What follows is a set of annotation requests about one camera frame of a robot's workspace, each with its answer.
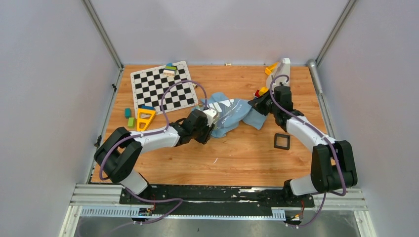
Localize light blue printed t-shirt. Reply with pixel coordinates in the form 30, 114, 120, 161
208, 92, 267, 138

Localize blue toy block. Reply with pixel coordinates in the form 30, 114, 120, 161
140, 105, 155, 111

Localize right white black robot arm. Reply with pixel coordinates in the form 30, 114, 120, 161
248, 85, 358, 206

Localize orange plastic piece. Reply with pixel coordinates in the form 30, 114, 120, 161
264, 62, 278, 75

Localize colourful toy block train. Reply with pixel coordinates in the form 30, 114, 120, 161
254, 87, 269, 98

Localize stacked toy blocks on checkerboard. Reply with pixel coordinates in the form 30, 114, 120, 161
163, 63, 177, 78

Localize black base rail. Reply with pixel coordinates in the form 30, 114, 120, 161
119, 185, 315, 216

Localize right black square frame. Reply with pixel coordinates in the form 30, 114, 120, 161
274, 133, 291, 150

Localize green toy block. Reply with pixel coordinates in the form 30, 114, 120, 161
127, 117, 136, 128

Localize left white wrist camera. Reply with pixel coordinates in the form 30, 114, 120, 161
203, 108, 219, 127

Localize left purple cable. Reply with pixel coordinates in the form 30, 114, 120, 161
98, 79, 210, 226

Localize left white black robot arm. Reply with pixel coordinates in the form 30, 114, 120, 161
94, 108, 218, 204

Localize white wedge stand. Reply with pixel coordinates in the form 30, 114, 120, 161
266, 58, 291, 89

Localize yellow triangle toy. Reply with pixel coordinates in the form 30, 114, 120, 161
136, 108, 156, 131

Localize teal toy block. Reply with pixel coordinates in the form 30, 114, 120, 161
124, 108, 131, 119

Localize black white checkerboard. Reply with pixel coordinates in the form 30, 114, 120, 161
130, 61, 198, 114

